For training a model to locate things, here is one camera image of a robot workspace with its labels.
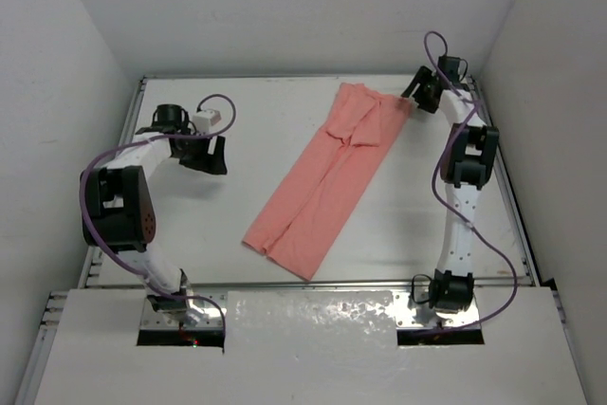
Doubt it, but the salmon pink t-shirt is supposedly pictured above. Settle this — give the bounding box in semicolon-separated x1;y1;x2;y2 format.
242;83;411;281

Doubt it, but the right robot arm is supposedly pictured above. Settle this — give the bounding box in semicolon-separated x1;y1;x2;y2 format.
402;54;499;314

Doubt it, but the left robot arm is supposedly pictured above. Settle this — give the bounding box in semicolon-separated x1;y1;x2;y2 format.
79;104;228;322

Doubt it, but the white front cover panel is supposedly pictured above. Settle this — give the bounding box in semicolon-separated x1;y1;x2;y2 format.
36;288;585;404

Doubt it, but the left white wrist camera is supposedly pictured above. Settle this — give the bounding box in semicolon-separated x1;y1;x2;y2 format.
191;109;221;135

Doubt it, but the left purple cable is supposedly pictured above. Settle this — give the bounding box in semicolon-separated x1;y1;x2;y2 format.
78;94;238;335

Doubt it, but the purple cable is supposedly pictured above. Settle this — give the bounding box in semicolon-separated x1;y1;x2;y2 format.
424;30;519;333
78;94;238;335

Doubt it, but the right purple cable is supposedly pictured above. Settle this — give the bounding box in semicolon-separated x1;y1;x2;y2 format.
424;30;519;333

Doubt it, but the aluminium table frame rail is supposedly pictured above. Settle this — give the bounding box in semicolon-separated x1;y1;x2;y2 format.
13;73;568;405

